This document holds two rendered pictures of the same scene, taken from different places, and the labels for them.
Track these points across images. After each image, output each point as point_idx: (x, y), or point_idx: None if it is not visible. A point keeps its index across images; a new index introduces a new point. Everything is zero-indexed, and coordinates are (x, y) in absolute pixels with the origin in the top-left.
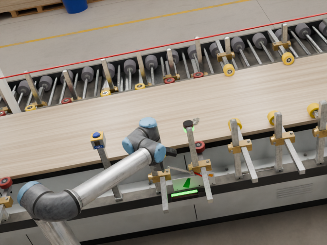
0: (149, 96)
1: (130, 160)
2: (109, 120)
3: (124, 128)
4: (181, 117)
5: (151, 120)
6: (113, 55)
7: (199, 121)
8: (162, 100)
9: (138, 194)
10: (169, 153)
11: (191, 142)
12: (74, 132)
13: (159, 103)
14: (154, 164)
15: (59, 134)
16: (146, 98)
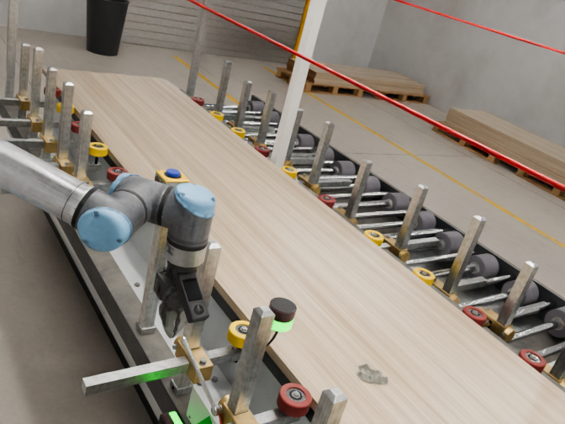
0: (406, 291)
1: (34, 166)
2: (306, 251)
3: (294, 272)
4: (372, 351)
5: (200, 197)
6: (271, 39)
7: (379, 384)
8: (405, 313)
9: (161, 356)
10: (183, 302)
11: (248, 344)
12: (253, 217)
13: (393, 309)
14: (158, 295)
15: (241, 204)
16: (394, 288)
